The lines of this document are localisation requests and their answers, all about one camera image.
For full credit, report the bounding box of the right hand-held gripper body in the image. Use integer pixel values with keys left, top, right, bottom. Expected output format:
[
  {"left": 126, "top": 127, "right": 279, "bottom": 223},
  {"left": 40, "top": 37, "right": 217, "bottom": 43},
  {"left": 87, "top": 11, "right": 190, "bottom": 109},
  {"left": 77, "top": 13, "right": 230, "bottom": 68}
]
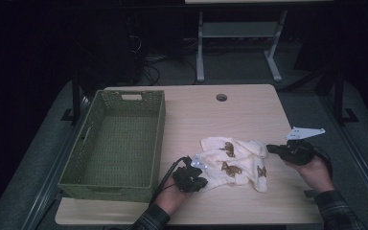
[{"left": 282, "top": 126, "right": 326, "bottom": 166}]

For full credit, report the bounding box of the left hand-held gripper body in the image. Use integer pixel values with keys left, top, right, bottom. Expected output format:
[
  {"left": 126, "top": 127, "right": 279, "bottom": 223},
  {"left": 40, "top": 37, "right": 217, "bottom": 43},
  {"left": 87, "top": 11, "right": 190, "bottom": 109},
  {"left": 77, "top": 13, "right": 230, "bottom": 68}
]
[{"left": 172, "top": 153, "right": 208, "bottom": 193}]

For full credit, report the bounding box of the white cloth with brown print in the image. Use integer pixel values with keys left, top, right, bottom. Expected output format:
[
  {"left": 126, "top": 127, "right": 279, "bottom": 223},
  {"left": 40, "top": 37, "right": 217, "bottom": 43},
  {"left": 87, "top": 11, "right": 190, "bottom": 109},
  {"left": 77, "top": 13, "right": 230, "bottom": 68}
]
[{"left": 199, "top": 136, "right": 269, "bottom": 194}]

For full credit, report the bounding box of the green woven basket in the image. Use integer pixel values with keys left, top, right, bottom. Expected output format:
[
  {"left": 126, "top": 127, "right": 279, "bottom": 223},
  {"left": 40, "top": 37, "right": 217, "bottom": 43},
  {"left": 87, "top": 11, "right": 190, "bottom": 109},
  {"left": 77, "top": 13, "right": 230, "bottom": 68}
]
[{"left": 57, "top": 89, "right": 167, "bottom": 204}]

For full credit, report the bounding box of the person's left hand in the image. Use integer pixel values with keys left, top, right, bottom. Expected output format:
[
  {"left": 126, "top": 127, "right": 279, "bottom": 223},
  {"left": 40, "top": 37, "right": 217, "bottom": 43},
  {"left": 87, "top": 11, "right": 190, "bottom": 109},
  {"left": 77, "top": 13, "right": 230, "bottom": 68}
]
[{"left": 154, "top": 178, "right": 193, "bottom": 217}]

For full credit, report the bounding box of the person's right hand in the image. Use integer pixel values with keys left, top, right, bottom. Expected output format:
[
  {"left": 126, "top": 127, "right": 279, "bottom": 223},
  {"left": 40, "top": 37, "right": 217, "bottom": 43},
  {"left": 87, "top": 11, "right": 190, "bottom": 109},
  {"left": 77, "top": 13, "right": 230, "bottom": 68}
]
[{"left": 286, "top": 156, "right": 334, "bottom": 195}]

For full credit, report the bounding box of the dark computer tower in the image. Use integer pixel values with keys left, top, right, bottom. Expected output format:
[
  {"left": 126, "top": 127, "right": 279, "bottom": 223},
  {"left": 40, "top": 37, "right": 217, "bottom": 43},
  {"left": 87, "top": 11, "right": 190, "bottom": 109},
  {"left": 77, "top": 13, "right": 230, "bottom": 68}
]
[{"left": 76, "top": 12, "right": 145, "bottom": 94}]

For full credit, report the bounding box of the left hand-held gripper black cable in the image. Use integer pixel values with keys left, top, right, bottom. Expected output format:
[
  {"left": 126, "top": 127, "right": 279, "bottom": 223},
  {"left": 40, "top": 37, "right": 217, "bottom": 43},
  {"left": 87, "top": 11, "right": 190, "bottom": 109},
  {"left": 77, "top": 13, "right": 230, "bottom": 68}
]
[{"left": 149, "top": 156, "right": 190, "bottom": 205}]

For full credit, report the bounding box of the hand-held gripper black cable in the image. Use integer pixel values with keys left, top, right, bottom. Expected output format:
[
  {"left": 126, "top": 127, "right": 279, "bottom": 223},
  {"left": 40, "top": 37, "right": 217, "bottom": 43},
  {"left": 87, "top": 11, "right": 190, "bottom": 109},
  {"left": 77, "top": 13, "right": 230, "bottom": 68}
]
[
  {"left": 310, "top": 145, "right": 334, "bottom": 180},
  {"left": 149, "top": 156, "right": 190, "bottom": 205}
]

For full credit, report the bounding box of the right hand-held gripper black cable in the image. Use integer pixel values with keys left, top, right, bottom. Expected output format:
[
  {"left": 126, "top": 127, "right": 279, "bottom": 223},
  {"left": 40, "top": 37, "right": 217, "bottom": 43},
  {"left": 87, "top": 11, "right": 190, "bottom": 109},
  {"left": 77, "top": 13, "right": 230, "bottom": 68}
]
[{"left": 310, "top": 145, "right": 334, "bottom": 180}]

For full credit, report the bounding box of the black metal post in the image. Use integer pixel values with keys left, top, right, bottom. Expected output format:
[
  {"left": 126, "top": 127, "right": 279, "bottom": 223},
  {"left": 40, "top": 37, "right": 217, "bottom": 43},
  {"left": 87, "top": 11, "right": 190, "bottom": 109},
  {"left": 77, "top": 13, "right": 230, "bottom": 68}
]
[
  {"left": 333, "top": 66, "right": 359, "bottom": 124},
  {"left": 60, "top": 70, "right": 83, "bottom": 126}
]

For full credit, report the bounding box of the bundle of dark floor cables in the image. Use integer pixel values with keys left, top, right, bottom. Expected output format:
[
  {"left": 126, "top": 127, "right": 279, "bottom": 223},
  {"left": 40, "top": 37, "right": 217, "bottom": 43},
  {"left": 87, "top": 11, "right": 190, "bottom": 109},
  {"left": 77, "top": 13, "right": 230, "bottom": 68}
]
[{"left": 142, "top": 56, "right": 199, "bottom": 85}]

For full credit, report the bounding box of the white metal table frame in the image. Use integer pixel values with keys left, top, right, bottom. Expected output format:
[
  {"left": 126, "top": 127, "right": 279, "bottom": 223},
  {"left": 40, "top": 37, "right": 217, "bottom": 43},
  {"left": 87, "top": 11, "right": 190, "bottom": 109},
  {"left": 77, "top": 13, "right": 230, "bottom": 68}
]
[{"left": 195, "top": 9, "right": 288, "bottom": 83}]

